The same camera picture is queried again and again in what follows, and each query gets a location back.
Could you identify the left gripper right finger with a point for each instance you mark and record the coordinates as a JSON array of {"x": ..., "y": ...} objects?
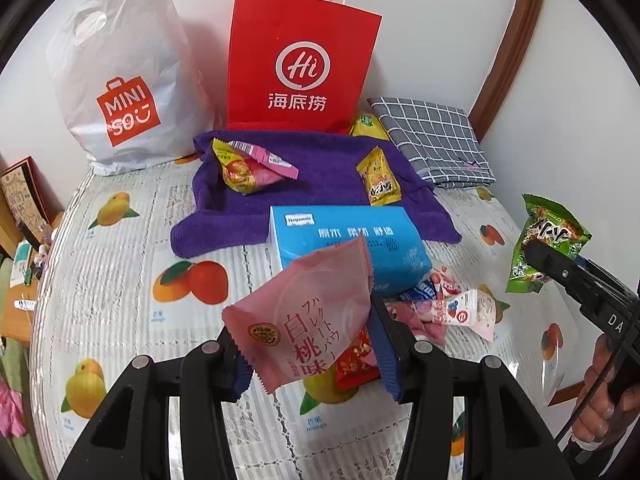
[{"x": 504, "y": 435}]

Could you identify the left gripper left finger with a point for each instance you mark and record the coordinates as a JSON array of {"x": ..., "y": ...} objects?
[{"x": 127, "y": 437}]

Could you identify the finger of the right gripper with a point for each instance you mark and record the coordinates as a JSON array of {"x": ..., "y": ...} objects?
[
  {"x": 598, "y": 281},
  {"x": 576, "y": 276}
]

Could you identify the green snack packet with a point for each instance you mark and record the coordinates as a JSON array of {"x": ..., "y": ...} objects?
[{"x": 551, "y": 224}]

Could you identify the pink bear candy packet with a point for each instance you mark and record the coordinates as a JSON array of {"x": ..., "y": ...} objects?
[{"x": 474, "y": 309}]

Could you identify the white pink small snack packet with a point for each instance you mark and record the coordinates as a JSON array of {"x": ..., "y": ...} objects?
[{"x": 403, "y": 312}]

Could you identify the blue snack packet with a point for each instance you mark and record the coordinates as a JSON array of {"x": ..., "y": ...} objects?
[{"x": 424, "y": 291}]

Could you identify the red small snack packet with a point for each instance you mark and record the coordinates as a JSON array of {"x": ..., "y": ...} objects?
[{"x": 357, "y": 365}]

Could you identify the pale pink peach cake packet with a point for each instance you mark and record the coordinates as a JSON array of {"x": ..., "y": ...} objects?
[{"x": 297, "y": 324}]

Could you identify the yellow triangular snack packet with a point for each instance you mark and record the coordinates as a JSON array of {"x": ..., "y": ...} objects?
[{"x": 378, "y": 179}]

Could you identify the magenta yellow snack packet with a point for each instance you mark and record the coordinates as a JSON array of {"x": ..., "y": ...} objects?
[{"x": 248, "y": 168}]

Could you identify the pink strawberry snack packet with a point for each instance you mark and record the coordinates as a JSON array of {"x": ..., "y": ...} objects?
[{"x": 444, "y": 282}]

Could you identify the person right hand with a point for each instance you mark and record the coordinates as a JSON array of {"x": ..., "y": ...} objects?
[{"x": 602, "y": 419}]

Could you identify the fruit print tablecloth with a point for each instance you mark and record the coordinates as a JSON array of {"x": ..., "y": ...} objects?
[{"x": 95, "y": 302}]

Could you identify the grey checked folded cloth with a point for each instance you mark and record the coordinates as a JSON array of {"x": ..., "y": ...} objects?
[{"x": 438, "y": 141}]

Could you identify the purple towel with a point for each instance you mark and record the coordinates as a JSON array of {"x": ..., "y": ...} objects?
[{"x": 327, "y": 175}]

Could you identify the patterned book box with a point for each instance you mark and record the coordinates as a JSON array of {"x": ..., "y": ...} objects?
[{"x": 22, "y": 191}]

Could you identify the yellow green chip bag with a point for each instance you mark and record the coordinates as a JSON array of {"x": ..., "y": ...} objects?
[{"x": 366, "y": 124}]

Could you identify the white Miniso plastic bag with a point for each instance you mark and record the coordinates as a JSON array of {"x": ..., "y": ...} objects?
[{"x": 127, "y": 84}]

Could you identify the red Haidilao paper bag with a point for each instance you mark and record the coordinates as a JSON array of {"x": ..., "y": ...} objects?
[{"x": 297, "y": 65}]

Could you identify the brown wooden door frame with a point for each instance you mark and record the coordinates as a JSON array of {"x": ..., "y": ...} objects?
[{"x": 508, "y": 60}]

